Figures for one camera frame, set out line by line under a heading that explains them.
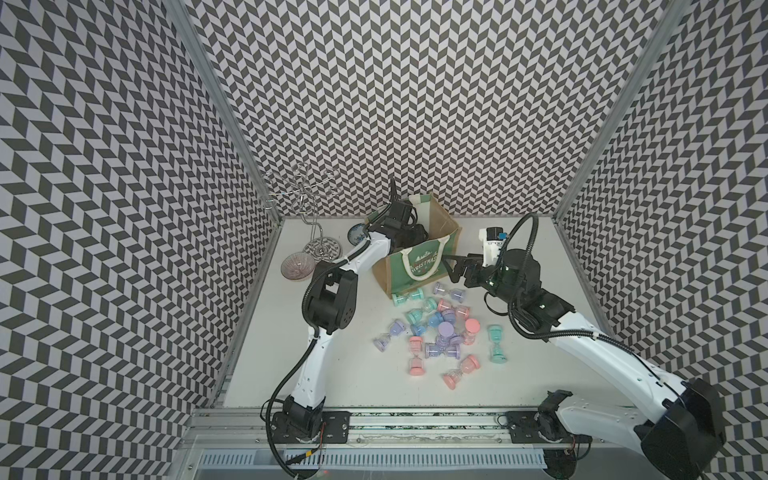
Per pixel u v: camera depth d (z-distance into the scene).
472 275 0.64
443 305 0.93
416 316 0.89
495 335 0.85
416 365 0.82
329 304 0.59
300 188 0.84
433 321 0.88
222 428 0.74
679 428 0.37
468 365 0.81
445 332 0.80
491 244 0.66
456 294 0.94
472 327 0.81
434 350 0.83
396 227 0.81
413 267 0.89
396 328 0.87
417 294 0.94
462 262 0.64
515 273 0.55
